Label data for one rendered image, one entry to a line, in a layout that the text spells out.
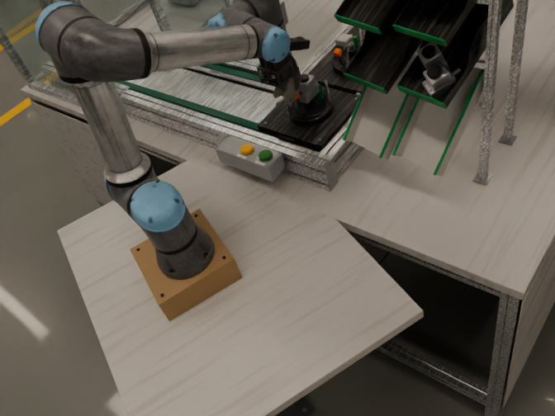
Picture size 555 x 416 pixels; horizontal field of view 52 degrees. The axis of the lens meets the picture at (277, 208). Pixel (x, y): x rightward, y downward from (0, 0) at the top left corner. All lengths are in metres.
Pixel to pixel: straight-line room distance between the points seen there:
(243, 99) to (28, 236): 1.77
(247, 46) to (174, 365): 0.76
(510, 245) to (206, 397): 0.81
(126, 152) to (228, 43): 0.35
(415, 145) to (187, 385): 0.82
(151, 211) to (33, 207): 2.25
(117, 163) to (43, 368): 1.56
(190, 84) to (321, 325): 1.11
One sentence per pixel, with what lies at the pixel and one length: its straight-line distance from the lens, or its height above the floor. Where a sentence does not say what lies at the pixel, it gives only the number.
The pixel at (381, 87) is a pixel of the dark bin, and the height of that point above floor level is 1.19.
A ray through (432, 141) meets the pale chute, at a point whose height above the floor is 1.04.
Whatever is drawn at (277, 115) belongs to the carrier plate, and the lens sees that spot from 1.76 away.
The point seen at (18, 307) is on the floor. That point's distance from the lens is 3.07.
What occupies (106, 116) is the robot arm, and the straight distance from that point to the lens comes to 1.30.
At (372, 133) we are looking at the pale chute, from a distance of 1.56.
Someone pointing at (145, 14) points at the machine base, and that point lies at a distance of 2.86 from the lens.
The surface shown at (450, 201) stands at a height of 0.86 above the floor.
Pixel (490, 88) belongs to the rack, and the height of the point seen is 1.17.
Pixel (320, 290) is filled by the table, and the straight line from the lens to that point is 1.43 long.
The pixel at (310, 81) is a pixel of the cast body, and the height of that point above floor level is 1.08.
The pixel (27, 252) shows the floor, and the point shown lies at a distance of 3.29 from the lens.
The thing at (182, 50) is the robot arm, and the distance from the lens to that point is 1.18.
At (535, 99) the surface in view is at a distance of 1.91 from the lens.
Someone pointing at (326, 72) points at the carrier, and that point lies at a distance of 1.90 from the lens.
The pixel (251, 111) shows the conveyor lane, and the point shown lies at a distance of 1.91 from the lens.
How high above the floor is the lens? 2.04
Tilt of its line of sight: 46 degrees down
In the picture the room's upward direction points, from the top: 18 degrees counter-clockwise
